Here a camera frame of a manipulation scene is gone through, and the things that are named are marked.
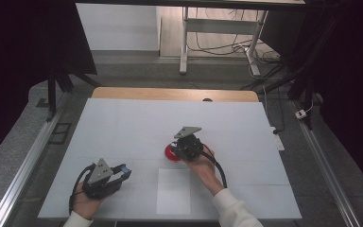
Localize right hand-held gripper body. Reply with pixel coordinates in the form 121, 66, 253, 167
169, 126, 206, 163

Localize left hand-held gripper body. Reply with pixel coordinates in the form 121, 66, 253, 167
81, 158, 124, 201

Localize round red ink pad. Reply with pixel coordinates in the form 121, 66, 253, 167
164, 144, 182, 163

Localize person's left hand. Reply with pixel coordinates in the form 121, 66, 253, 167
72, 182, 112, 220

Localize person's right hand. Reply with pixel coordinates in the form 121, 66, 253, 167
182, 146, 225, 197

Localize white paper sheet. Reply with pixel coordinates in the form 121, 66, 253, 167
156, 167, 192, 216

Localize white table cover board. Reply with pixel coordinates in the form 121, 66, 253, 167
37, 97, 303, 220

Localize large black floor plate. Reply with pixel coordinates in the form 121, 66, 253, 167
48, 122, 73, 146

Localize black metal stand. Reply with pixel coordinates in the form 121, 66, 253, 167
45, 67, 100, 122

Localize black curtain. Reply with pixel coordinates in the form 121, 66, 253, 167
0, 0, 98, 171
259, 0, 363, 197

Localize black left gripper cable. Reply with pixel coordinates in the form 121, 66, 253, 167
68, 163, 97, 216

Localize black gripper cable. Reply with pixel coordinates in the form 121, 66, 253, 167
201, 143, 229, 189
68, 163, 97, 216

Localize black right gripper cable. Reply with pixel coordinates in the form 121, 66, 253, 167
201, 143, 229, 189

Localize aluminium floor rail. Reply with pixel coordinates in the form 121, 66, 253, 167
0, 94, 69, 227
291, 100, 362, 227

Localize white metal desk frame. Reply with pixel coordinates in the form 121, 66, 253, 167
179, 6, 269, 78

